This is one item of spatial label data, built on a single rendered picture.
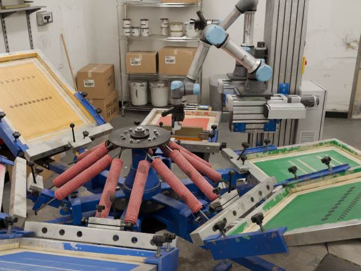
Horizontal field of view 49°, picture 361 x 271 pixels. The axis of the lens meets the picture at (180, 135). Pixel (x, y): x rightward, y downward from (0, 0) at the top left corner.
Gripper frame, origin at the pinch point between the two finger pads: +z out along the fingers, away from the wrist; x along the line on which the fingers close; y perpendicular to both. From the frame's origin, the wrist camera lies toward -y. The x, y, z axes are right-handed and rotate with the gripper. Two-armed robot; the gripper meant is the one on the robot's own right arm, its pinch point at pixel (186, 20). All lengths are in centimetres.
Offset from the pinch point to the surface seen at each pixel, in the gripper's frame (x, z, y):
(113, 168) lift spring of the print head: -209, -50, 16
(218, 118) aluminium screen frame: -61, -49, 61
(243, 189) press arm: -154, -94, 56
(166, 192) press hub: -187, -64, 41
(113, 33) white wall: 210, 218, 74
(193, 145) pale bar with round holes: -129, -55, 48
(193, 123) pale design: -71, -32, 63
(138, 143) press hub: -194, -56, 11
